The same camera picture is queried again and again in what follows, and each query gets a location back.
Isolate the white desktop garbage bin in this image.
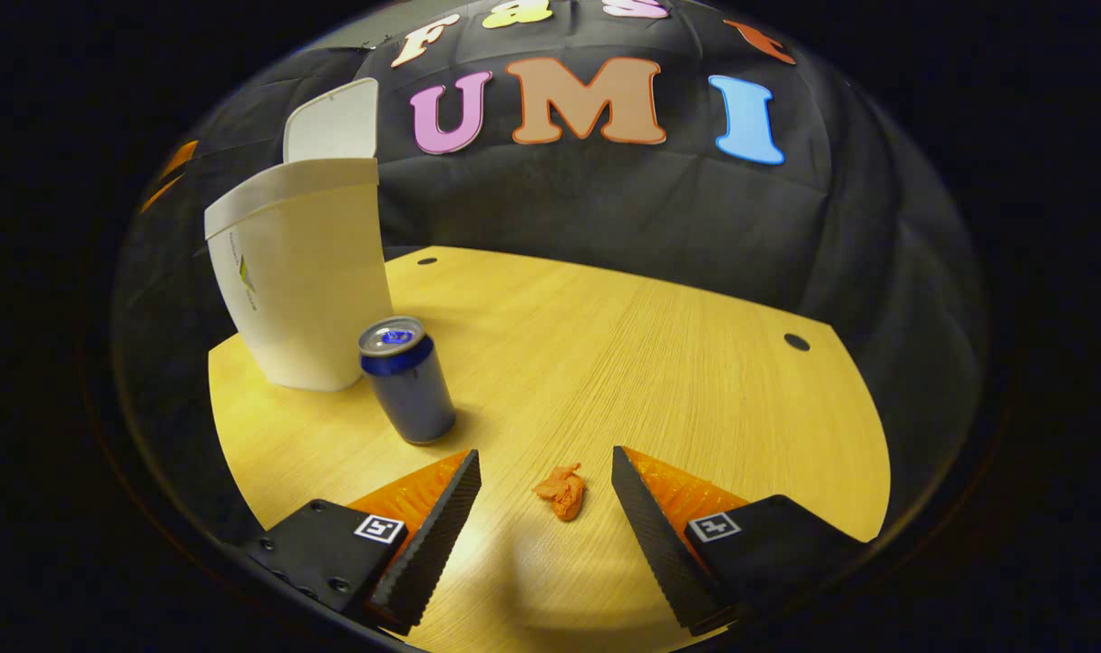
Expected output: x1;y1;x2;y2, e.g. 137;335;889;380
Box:
204;158;395;393

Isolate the orange paper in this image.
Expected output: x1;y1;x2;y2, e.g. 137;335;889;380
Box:
532;463;588;522

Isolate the white garbage bin lid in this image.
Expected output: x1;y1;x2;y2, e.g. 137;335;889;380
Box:
283;78;380;166

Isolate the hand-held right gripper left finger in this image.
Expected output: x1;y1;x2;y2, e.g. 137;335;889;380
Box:
242;449;482;636

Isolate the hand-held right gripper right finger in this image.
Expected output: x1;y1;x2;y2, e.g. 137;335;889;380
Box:
610;444;869;636

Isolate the wooden desktop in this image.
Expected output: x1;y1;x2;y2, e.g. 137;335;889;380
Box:
208;245;892;653

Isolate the blue pop can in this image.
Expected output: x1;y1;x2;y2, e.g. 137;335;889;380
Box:
358;315;457;446

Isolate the black backdrop cloth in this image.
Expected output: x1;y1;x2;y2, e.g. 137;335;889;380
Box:
111;0;989;554

